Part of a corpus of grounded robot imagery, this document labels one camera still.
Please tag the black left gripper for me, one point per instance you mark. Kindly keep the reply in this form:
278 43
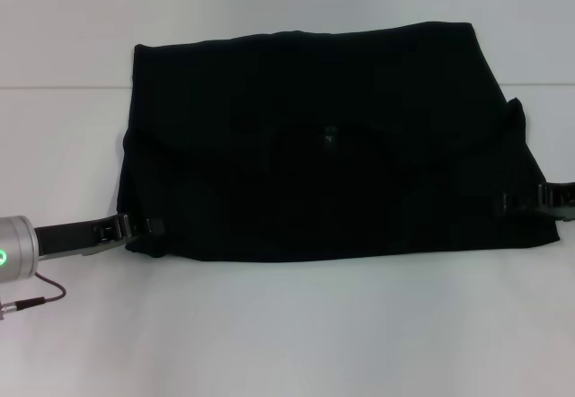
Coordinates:
67 235

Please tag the black shirt with FREE print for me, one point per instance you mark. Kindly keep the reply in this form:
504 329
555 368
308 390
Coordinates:
332 145

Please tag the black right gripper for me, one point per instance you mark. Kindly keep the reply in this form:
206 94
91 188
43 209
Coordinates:
567 204

